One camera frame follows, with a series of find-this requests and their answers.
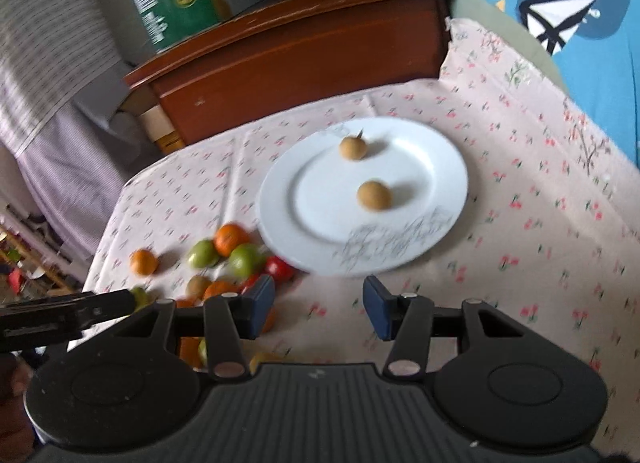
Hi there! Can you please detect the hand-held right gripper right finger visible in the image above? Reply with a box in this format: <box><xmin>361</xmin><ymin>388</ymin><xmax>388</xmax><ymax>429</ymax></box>
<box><xmin>363</xmin><ymin>275</ymin><xmax>526</xmax><ymax>379</ymax></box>

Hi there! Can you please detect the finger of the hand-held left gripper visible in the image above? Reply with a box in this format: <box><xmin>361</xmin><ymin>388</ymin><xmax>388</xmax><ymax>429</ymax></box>
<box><xmin>0</xmin><ymin>290</ymin><xmax>137</xmax><ymax>353</ymax></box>

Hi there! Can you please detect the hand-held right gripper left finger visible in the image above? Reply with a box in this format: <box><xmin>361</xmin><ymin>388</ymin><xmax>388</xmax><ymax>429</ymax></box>
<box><xmin>115</xmin><ymin>275</ymin><xmax>277</xmax><ymax>383</ymax></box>

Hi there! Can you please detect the green apple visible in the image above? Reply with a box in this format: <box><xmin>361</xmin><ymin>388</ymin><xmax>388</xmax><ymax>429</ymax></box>
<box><xmin>227</xmin><ymin>243</ymin><xmax>266</xmax><ymax>279</ymax></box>

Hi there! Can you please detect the small orange tangerine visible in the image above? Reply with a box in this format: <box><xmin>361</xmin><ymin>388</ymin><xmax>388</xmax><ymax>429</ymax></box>
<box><xmin>130</xmin><ymin>249</ymin><xmax>160</xmax><ymax>277</ymax></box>

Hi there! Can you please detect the white plate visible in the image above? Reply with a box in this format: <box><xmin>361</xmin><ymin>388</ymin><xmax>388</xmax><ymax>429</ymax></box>
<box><xmin>256</xmin><ymin>117</ymin><xmax>469</xmax><ymax>278</ymax></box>

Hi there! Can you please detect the brown longan with stem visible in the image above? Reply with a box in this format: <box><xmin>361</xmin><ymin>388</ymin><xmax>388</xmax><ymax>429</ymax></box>
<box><xmin>339</xmin><ymin>129</ymin><xmax>369</xmax><ymax>162</ymax></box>

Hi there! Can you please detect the lavender cloth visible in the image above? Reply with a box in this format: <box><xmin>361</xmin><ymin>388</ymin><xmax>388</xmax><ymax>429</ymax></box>
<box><xmin>15</xmin><ymin>98</ymin><xmax>151</xmax><ymax>279</ymax></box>

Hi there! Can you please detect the cherry print tablecloth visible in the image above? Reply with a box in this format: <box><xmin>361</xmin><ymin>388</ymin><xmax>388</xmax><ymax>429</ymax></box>
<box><xmin>82</xmin><ymin>18</ymin><xmax>640</xmax><ymax>459</ymax></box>

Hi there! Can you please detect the brown wooden nightstand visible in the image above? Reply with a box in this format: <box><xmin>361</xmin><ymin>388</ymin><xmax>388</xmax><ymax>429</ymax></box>
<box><xmin>122</xmin><ymin>0</ymin><xmax>461</xmax><ymax>148</ymax></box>

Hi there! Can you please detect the grey checked cloth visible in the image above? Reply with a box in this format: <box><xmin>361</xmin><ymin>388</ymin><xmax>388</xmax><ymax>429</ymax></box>
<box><xmin>0</xmin><ymin>0</ymin><xmax>126</xmax><ymax>154</ymax></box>

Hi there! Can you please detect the grey-green bed sheet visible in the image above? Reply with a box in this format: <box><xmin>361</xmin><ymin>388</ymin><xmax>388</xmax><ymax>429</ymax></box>
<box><xmin>447</xmin><ymin>0</ymin><xmax>573</xmax><ymax>94</ymax></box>

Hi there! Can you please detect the blue printed blanket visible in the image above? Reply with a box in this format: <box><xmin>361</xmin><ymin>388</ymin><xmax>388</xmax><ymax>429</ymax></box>
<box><xmin>400</xmin><ymin>0</ymin><xmax>640</xmax><ymax>168</ymax></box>

